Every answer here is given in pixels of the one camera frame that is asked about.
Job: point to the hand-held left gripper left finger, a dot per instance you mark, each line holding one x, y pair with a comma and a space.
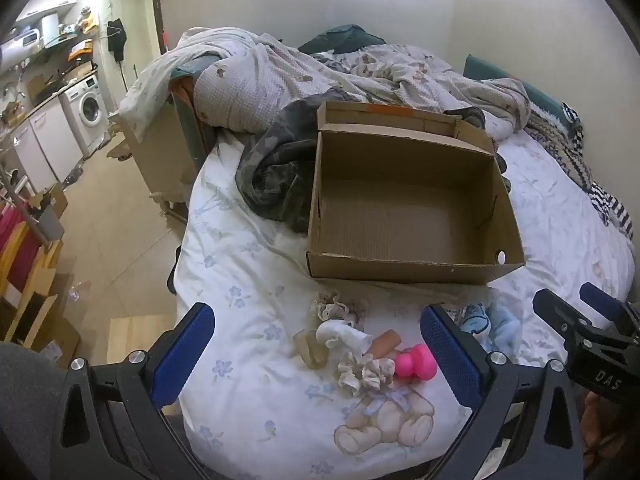
186, 355

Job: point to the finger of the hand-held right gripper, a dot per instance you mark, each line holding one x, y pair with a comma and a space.
557, 307
602, 300

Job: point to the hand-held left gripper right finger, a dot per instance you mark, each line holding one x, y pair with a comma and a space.
450, 360

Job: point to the pink rubber toy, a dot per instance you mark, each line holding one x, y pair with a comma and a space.
415, 365

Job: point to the light blue fuzzy sock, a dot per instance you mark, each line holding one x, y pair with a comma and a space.
495, 327

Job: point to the tan silicone piece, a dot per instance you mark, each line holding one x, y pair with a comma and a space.
387, 344

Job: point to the beige lace scrunchie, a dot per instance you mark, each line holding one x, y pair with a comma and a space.
362, 372
332, 307

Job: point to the white sock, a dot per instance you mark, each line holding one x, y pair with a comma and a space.
345, 337

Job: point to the cardboard box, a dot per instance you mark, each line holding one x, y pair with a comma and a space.
410, 210

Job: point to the person's right hand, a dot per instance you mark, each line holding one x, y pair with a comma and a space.
607, 427

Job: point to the wooden board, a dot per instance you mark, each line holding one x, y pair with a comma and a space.
142, 337

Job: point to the striped knit blanket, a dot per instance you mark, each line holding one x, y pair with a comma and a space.
575, 160

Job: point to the wooden rack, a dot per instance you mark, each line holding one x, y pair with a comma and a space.
35, 280

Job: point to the black white checkered cloth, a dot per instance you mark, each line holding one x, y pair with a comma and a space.
572, 117

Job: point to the grey bin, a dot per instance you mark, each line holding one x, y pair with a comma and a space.
47, 222

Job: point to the red cloth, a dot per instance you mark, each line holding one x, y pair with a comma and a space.
15, 250

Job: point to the wooden bedside crib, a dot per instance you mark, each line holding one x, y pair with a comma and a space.
160, 155

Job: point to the camouflage jacket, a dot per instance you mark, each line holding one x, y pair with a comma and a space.
280, 175

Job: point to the brown cardboard carton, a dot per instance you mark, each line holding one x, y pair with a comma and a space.
52, 197

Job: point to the white kitchen cabinet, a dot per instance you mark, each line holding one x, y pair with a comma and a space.
42, 140

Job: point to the white washing machine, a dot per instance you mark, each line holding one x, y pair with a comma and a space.
87, 107

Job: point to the bear print quilt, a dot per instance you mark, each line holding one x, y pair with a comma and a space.
250, 80

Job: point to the black hanging garment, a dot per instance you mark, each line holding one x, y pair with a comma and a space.
116, 37

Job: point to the dark teal pillow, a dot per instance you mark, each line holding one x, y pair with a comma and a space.
345, 37

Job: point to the dark brown door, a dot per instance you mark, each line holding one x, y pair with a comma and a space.
155, 15

